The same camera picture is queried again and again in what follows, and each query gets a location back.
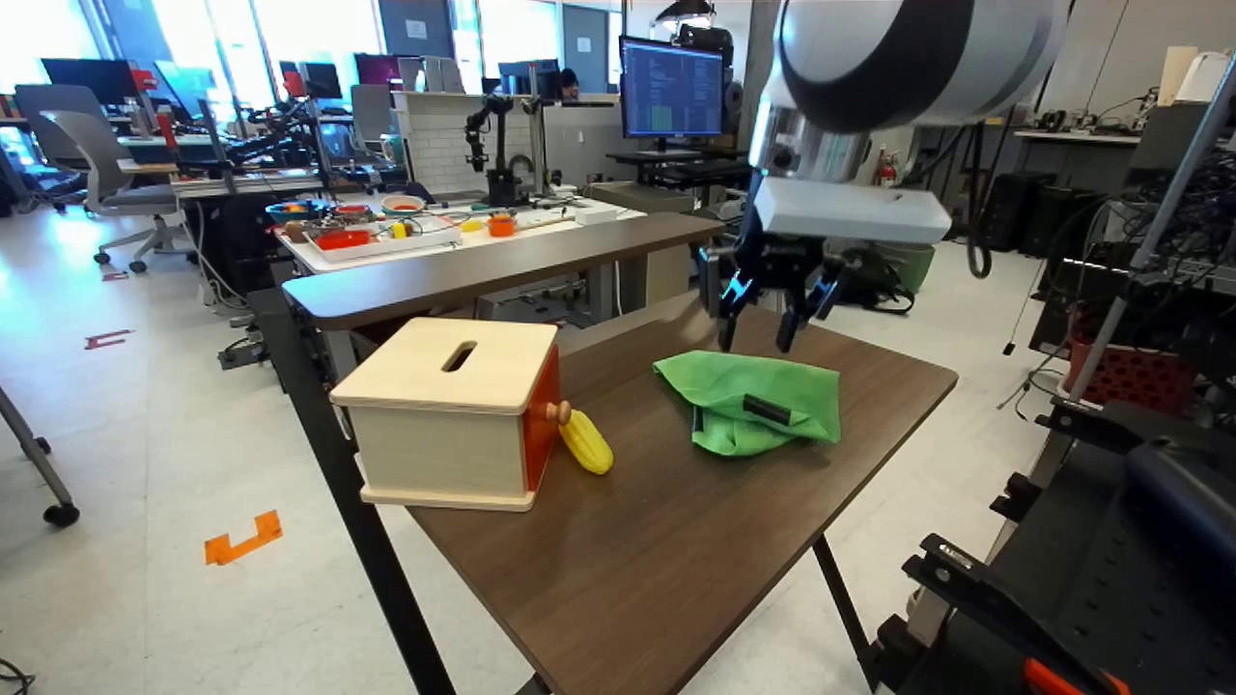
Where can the yellow toy corn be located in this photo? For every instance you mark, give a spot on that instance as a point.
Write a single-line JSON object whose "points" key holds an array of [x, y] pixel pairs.
{"points": [[586, 441]]}

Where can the wooden box with red side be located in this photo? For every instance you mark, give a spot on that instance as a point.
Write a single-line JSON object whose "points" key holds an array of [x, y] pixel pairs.
{"points": [[456, 413]]}

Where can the green towel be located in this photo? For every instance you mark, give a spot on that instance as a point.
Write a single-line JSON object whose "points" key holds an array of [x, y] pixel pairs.
{"points": [[749, 401]]}

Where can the computer monitor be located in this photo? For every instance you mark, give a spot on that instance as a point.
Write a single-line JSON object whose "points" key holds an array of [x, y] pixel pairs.
{"points": [[668, 88]]}

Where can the brown wooden table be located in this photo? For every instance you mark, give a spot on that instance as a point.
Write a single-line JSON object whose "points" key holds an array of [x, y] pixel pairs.
{"points": [[607, 583]]}

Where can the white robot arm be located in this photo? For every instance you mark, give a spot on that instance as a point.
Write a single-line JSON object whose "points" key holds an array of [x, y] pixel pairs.
{"points": [[842, 70]]}

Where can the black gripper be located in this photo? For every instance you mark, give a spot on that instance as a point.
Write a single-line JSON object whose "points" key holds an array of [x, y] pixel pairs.
{"points": [[744, 272]]}

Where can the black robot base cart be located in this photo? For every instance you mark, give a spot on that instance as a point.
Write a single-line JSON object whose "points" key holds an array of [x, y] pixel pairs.
{"points": [[1119, 574]]}

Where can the grey office chair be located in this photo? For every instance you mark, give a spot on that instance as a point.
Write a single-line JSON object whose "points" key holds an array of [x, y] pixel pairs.
{"points": [[118, 185]]}

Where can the white work table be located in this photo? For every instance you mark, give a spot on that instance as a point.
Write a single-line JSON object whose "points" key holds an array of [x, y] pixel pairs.
{"points": [[431, 231]]}

